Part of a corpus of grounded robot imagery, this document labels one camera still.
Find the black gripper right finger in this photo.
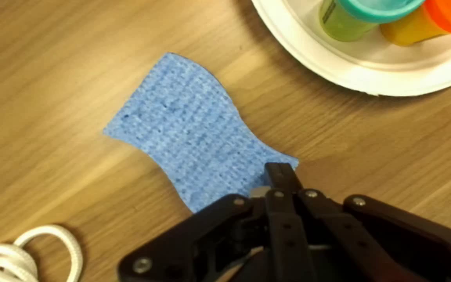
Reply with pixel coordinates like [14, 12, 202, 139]
[262, 163, 451, 282]

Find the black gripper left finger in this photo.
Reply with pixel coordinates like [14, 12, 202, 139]
[118, 194, 265, 282]

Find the blue sponge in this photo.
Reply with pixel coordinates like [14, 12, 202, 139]
[105, 53, 299, 213]

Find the white paper plate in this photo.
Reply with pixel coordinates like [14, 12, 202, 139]
[252, 0, 451, 97]

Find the teal lid play-doh tub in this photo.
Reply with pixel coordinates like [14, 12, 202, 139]
[318, 0, 425, 42]

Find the orange lid play-doh tub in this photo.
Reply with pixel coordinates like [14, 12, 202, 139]
[379, 0, 451, 45]

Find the white coiled cord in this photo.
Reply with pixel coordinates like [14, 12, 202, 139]
[0, 224, 85, 282]

